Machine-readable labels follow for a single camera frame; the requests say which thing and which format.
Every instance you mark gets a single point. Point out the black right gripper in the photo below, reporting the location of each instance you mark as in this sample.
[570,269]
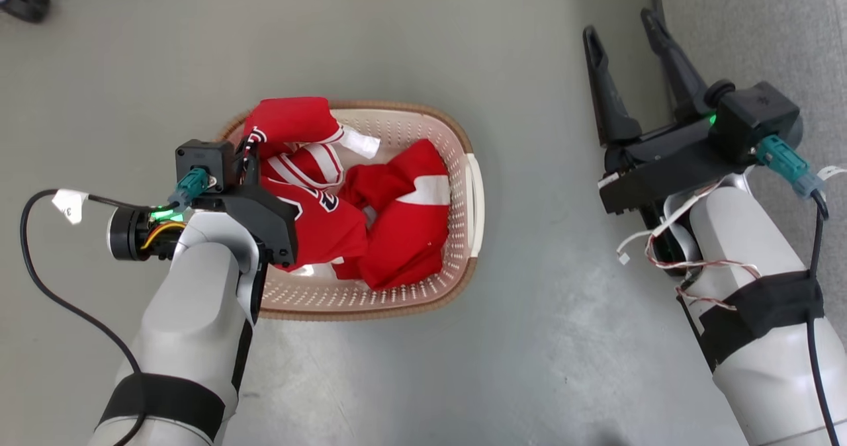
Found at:
[662,165]

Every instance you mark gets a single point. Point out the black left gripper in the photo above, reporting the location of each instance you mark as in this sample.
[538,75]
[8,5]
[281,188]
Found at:
[268,218]

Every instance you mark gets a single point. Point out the red white sports jersey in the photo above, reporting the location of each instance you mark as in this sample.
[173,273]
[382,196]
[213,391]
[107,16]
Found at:
[317,227]

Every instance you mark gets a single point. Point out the red shorts with white panel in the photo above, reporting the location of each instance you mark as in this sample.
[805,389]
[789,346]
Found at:
[403,227]

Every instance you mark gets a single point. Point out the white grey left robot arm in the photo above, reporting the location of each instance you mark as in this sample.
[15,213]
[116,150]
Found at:
[192,313]

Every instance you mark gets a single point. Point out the beige perforated laundry basket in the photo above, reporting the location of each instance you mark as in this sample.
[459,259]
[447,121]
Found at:
[456,188]

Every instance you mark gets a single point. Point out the grey fabric sofa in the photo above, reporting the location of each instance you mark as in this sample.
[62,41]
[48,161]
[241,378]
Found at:
[761,22]

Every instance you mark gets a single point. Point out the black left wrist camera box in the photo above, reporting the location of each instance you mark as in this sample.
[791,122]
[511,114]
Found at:
[202,156]

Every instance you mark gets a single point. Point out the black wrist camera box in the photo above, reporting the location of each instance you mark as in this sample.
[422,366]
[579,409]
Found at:
[202,156]
[754,118]

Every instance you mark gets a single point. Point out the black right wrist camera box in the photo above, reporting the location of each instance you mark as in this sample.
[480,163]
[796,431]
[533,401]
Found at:
[754,118]

